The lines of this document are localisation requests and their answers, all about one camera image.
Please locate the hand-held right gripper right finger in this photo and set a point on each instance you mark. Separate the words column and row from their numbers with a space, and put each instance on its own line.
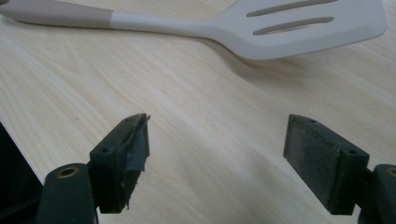
column 323, row 161

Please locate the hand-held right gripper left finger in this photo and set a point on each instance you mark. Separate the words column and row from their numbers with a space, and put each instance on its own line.
column 120, row 168

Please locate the white slotted silicone spatula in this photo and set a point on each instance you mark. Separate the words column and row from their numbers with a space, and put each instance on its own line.
column 280, row 28

